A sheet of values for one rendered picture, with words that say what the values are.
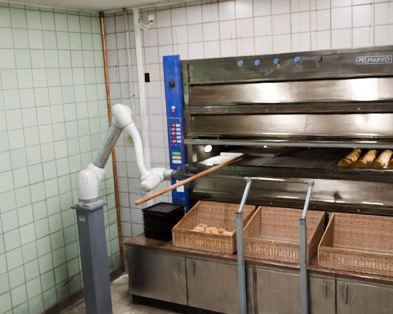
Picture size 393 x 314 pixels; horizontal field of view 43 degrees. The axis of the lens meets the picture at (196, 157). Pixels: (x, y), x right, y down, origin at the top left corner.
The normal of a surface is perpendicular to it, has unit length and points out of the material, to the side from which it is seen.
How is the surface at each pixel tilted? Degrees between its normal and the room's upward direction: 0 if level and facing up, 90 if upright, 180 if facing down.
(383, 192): 70
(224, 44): 90
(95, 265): 90
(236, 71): 90
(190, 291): 90
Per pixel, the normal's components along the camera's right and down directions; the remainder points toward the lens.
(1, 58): 0.88, 0.04
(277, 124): -0.48, -0.18
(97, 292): 0.26, 0.15
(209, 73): -0.46, 0.19
